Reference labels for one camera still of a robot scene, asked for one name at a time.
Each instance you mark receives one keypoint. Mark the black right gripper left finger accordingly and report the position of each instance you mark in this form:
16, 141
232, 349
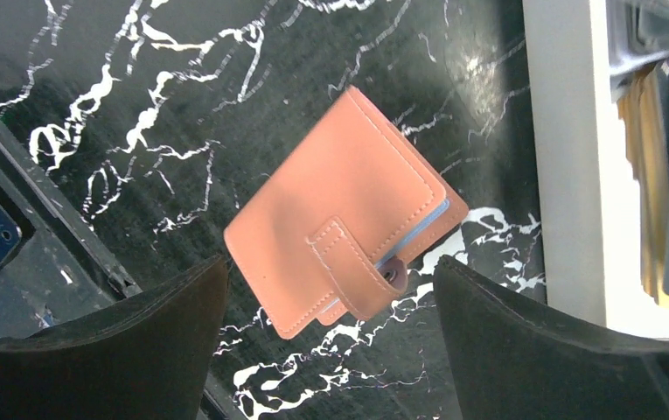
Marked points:
145, 357

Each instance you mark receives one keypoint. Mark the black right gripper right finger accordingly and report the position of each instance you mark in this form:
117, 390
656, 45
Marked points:
512, 357

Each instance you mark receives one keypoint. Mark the brown leather card holder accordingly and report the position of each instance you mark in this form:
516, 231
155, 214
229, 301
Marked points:
333, 229

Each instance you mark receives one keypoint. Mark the gold card stack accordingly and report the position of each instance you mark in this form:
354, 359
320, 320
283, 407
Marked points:
642, 111

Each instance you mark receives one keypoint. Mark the white plastic card tray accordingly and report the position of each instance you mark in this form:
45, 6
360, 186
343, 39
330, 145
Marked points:
588, 197

